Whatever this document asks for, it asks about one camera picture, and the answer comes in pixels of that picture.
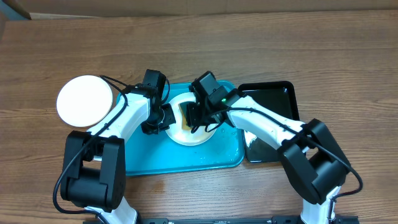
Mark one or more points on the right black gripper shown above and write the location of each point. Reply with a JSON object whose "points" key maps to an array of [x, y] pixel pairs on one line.
{"points": [[195, 119]]}

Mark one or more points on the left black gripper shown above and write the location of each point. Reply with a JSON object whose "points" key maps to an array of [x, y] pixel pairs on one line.
{"points": [[148, 129]]}

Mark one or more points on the yellow sponge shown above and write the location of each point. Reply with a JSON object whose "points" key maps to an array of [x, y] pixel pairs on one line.
{"points": [[183, 112]]}

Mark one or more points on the white plate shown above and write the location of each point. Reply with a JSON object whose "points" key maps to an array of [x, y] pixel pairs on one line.
{"points": [[176, 133], [84, 101]]}

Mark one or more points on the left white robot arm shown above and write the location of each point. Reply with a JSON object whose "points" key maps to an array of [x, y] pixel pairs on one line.
{"points": [[93, 177]]}

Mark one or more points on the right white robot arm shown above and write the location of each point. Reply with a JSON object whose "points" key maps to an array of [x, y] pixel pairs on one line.
{"points": [[313, 161]]}

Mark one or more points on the teal plastic tray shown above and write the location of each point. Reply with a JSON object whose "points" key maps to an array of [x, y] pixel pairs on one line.
{"points": [[158, 154]]}

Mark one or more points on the black water tray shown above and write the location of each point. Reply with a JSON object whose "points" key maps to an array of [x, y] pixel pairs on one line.
{"points": [[278, 97]]}

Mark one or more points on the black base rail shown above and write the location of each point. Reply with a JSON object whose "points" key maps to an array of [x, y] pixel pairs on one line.
{"points": [[274, 220]]}

